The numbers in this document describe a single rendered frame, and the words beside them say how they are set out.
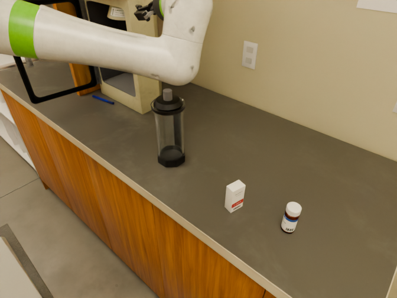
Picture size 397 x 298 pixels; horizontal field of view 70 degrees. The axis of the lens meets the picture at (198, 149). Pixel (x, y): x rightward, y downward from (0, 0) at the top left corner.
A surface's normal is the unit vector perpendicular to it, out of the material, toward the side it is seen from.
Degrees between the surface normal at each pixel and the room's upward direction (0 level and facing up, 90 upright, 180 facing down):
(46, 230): 0
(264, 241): 1
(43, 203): 0
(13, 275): 90
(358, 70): 90
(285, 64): 90
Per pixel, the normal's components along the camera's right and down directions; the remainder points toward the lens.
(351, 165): 0.00, -0.79
